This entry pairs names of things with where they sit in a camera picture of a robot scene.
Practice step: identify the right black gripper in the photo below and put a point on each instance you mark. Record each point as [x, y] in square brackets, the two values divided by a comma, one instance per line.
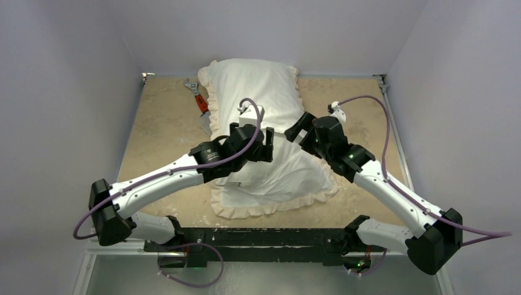
[300, 127]

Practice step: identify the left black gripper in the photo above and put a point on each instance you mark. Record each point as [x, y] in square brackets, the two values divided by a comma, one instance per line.
[263, 152]

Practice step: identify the grey pillow with cream ruffle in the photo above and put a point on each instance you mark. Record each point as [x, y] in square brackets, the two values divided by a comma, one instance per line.
[294, 178]

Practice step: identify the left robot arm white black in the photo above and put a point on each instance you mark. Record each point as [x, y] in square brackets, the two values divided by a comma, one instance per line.
[115, 208]

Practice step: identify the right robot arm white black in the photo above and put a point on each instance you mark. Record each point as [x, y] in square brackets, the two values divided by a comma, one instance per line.
[429, 236]

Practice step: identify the clear plastic screw box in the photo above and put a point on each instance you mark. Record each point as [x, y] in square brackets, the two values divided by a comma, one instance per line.
[205, 125]

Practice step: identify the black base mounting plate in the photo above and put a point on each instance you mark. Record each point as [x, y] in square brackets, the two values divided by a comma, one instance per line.
[201, 245]

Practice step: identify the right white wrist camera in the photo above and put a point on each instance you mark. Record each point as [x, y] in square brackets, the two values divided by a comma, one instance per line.
[334, 110]

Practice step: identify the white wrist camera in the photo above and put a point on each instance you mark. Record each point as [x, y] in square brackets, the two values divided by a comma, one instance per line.
[334, 110]
[248, 115]

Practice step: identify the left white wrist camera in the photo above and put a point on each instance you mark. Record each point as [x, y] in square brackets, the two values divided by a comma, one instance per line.
[248, 115]

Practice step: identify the red handled adjustable wrench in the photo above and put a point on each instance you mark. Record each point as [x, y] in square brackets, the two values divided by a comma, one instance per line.
[201, 102]

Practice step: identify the aluminium frame rail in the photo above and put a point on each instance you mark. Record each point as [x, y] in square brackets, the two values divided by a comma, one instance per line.
[164, 129]

